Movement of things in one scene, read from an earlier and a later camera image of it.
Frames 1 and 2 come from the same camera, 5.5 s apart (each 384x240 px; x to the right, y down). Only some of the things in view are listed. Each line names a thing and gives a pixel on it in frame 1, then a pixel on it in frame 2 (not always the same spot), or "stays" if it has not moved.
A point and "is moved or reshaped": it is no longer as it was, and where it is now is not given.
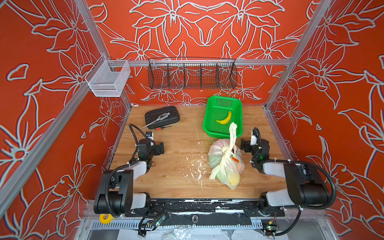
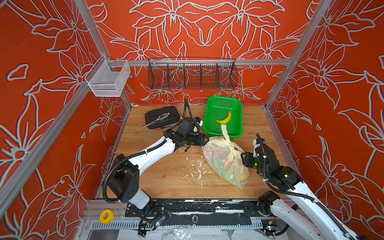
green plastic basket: (219, 112) stays
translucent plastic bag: (226, 161) is moved or reshaped
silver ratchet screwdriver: (160, 118) stays
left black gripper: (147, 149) → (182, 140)
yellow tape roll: (109, 219) stays
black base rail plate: (206, 212) stays
